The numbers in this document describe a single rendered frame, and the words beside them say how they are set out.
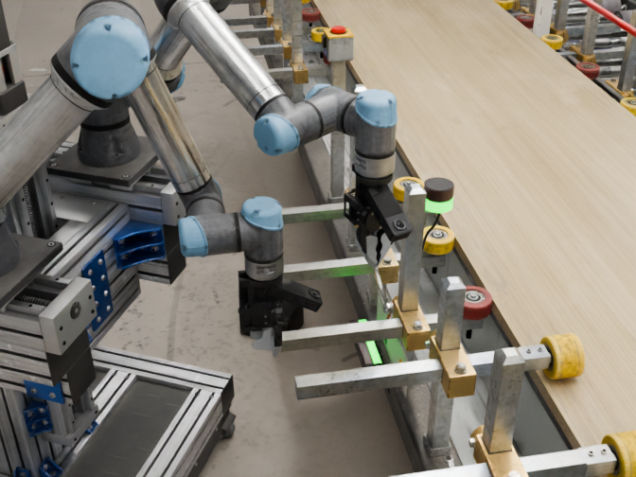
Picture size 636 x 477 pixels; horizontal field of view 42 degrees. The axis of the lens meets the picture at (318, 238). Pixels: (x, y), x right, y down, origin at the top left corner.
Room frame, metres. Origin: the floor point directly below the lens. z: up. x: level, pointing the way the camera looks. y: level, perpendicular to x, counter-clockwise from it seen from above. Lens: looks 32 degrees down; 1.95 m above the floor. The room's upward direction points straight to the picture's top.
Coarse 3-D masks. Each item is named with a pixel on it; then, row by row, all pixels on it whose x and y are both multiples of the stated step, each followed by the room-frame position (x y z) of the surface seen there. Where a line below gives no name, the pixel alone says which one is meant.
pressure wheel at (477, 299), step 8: (472, 288) 1.43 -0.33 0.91; (480, 288) 1.43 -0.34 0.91; (472, 296) 1.40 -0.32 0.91; (480, 296) 1.41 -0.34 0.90; (488, 296) 1.40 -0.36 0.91; (472, 304) 1.37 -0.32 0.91; (480, 304) 1.37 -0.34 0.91; (488, 304) 1.38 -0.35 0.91; (464, 312) 1.37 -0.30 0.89; (472, 312) 1.36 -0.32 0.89; (480, 312) 1.36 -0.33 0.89; (488, 312) 1.38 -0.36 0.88
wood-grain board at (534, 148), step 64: (320, 0) 3.54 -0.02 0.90; (384, 0) 3.53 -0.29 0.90; (448, 0) 3.53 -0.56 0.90; (384, 64) 2.77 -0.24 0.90; (448, 64) 2.77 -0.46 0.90; (512, 64) 2.76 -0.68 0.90; (448, 128) 2.25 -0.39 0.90; (512, 128) 2.24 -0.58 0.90; (576, 128) 2.24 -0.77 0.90; (512, 192) 1.85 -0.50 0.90; (576, 192) 1.85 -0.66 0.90; (512, 256) 1.56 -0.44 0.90; (576, 256) 1.56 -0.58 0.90; (512, 320) 1.33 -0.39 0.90; (576, 320) 1.33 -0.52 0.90; (576, 384) 1.14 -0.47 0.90; (576, 448) 1.00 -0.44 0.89
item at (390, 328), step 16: (384, 320) 1.38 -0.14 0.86; (432, 320) 1.38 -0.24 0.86; (464, 320) 1.38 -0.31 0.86; (480, 320) 1.39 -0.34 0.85; (288, 336) 1.33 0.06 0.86; (304, 336) 1.33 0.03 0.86; (320, 336) 1.33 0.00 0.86; (336, 336) 1.34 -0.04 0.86; (352, 336) 1.34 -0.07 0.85; (368, 336) 1.35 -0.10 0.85; (384, 336) 1.35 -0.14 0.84; (400, 336) 1.36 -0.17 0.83
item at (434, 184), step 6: (432, 180) 1.44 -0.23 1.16; (438, 180) 1.44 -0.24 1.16; (444, 180) 1.44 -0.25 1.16; (432, 186) 1.42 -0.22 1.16; (438, 186) 1.42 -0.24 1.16; (444, 186) 1.42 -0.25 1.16; (450, 186) 1.42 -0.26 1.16; (426, 210) 1.41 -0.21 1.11; (438, 216) 1.43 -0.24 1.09; (432, 228) 1.43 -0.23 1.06; (426, 234) 1.43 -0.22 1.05
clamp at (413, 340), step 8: (400, 312) 1.39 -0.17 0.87; (408, 312) 1.39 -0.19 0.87; (416, 312) 1.39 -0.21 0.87; (400, 320) 1.38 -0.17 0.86; (408, 320) 1.37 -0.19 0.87; (416, 320) 1.37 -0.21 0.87; (424, 320) 1.37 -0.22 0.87; (408, 328) 1.34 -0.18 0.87; (424, 328) 1.34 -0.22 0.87; (408, 336) 1.33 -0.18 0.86; (416, 336) 1.33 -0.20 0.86; (424, 336) 1.33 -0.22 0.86; (408, 344) 1.33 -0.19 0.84; (416, 344) 1.33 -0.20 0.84; (424, 344) 1.33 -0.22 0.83
